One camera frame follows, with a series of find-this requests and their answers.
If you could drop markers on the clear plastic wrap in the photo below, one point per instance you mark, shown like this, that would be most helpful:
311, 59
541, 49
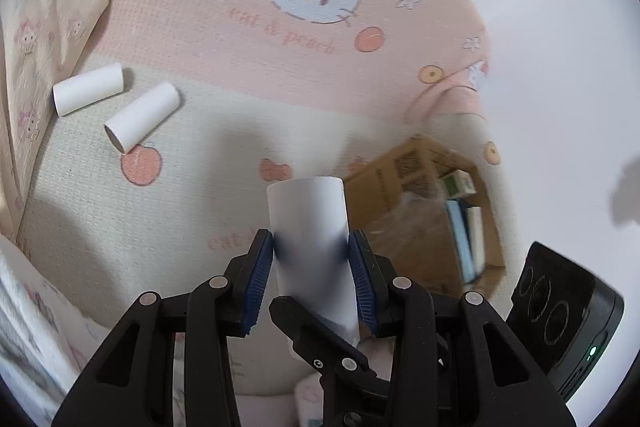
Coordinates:
420, 222

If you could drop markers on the brown cardboard box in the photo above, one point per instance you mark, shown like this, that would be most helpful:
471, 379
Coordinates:
380, 187

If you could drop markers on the green and white small box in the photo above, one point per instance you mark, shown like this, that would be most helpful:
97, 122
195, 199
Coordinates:
457, 184

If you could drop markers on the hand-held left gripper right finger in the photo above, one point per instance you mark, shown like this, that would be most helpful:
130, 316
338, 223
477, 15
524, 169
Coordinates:
364, 287

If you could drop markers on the white cardboard tube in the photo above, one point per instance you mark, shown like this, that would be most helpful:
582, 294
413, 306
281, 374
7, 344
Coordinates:
87, 89
310, 227
142, 117

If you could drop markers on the light blue book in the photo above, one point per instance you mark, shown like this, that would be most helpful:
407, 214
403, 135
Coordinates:
459, 237

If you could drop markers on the white notebook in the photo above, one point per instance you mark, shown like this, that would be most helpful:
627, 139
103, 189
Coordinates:
476, 237

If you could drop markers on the pink cat-print blanket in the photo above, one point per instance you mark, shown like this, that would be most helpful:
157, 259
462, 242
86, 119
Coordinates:
300, 82

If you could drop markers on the cream printed pillow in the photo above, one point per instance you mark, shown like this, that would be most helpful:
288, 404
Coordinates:
45, 32

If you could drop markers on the white printed cloth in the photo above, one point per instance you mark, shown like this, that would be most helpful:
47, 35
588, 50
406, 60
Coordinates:
35, 322

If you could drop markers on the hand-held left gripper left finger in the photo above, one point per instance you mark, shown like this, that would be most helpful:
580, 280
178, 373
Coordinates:
257, 287

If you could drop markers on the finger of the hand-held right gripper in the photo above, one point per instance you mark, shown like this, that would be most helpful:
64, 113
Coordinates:
320, 337

